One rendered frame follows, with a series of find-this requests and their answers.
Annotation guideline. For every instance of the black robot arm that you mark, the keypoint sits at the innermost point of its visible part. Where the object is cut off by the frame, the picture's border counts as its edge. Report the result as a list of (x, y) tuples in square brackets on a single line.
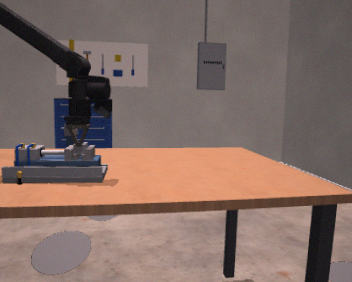
[(74, 64)]

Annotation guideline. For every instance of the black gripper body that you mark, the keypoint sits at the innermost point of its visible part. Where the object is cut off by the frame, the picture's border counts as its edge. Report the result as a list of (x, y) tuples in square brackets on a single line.
[(72, 119)]

